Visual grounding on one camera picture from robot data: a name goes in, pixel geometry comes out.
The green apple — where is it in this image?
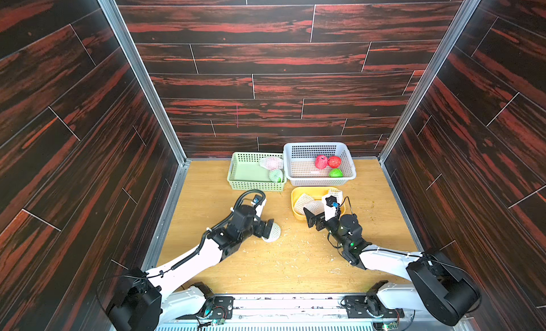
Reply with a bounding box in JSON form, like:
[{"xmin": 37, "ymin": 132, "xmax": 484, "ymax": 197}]
[
  {"xmin": 262, "ymin": 222, "xmax": 281, "ymax": 243},
  {"xmin": 328, "ymin": 168, "xmax": 344, "ymax": 178},
  {"xmin": 269, "ymin": 169, "xmax": 284, "ymax": 183}
]

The white foam net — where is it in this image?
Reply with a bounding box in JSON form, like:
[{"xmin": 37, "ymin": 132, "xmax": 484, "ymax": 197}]
[
  {"xmin": 326, "ymin": 188, "xmax": 344, "ymax": 204},
  {"xmin": 294, "ymin": 194, "xmax": 324, "ymax": 216}
]

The red apple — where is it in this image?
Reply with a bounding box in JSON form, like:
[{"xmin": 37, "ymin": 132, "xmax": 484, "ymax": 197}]
[{"xmin": 328, "ymin": 156, "xmax": 342, "ymax": 169}]

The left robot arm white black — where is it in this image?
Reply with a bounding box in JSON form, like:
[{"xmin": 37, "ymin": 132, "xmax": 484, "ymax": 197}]
[{"xmin": 105, "ymin": 202, "xmax": 280, "ymax": 330}]

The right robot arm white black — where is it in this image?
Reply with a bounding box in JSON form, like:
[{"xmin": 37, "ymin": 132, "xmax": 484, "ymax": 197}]
[{"xmin": 304, "ymin": 207, "xmax": 482, "ymax": 326}]

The yellow plastic tray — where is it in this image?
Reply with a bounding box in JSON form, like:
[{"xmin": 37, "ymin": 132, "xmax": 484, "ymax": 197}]
[{"xmin": 291, "ymin": 187, "xmax": 344, "ymax": 221}]

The green plastic basket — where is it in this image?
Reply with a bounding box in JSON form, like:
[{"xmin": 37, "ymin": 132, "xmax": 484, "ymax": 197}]
[{"xmin": 227, "ymin": 152, "xmax": 287, "ymax": 192}]

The white plastic basket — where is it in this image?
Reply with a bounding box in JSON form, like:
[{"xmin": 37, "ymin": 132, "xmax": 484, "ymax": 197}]
[{"xmin": 283, "ymin": 142, "xmax": 356, "ymax": 187}]

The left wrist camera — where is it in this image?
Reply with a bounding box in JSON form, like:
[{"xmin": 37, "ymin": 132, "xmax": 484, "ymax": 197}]
[{"xmin": 252, "ymin": 194, "xmax": 267, "ymax": 219}]

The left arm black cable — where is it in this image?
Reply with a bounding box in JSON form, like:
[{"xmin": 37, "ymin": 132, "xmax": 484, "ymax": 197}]
[{"xmin": 229, "ymin": 189, "xmax": 266, "ymax": 214}]

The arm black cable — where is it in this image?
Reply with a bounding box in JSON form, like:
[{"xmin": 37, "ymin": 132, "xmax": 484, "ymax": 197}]
[
  {"xmin": 229, "ymin": 189, "xmax": 266, "ymax": 214},
  {"xmin": 370, "ymin": 247, "xmax": 483, "ymax": 315}
]

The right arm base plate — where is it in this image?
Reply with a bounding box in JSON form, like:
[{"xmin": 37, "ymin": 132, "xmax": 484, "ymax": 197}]
[{"xmin": 340, "ymin": 295, "xmax": 405, "ymax": 319}]

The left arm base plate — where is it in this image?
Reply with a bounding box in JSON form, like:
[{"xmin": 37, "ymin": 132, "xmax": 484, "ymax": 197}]
[{"xmin": 176, "ymin": 295, "xmax": 235, "ymax": 320}]

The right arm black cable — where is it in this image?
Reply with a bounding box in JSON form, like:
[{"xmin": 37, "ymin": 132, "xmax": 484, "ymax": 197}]
[{"xmin": 370, "ymin": 247, "xmax": 483, "ymax": 315}]

